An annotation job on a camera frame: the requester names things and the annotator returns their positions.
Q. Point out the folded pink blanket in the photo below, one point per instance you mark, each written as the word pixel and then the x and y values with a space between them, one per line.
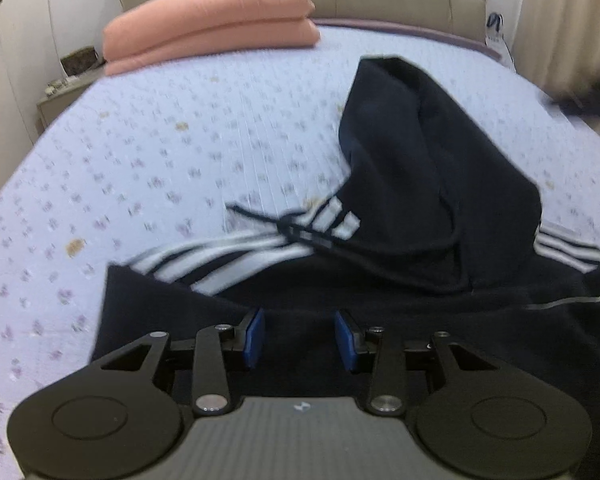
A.
pixel 205 25

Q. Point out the bed with floral sheet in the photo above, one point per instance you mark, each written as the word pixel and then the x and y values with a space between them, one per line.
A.
pixel 180 160

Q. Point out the bedside table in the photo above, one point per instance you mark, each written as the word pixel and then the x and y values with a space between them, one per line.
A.
pixel 65 92

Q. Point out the white and blue bag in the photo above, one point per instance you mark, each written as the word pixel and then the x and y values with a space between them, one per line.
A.
pixel 495 27

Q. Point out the black hoodie with white stripes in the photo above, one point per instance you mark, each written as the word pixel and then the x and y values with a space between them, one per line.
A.
pixel 430 240

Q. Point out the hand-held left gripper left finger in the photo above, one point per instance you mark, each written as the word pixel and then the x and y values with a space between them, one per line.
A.
pixel 254 337

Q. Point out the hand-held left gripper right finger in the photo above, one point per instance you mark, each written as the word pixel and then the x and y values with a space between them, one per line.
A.
pixel 345 340

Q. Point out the white wardrobe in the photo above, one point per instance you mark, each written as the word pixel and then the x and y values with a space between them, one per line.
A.
pixel 10 50

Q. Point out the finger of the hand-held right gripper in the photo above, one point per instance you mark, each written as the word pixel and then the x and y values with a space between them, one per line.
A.
pixel 587 100

